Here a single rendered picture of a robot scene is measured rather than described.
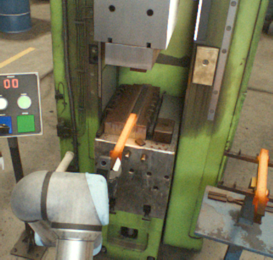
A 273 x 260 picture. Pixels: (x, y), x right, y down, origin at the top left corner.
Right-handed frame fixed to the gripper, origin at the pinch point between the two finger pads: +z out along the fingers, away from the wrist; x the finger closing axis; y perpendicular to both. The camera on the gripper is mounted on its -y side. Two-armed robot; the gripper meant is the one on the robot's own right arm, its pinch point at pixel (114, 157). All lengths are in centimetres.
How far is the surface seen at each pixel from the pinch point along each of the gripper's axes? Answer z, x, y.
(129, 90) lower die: 62, -8, 2
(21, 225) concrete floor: 33, -72, 100
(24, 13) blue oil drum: 411, -269, 64
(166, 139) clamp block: 27.7, 17.2, 6.4
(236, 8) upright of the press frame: 41, 38, -52
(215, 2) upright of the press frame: 41, 29, -54
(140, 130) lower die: 27.7, 4.9, 4.1
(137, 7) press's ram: 27, 0, -52
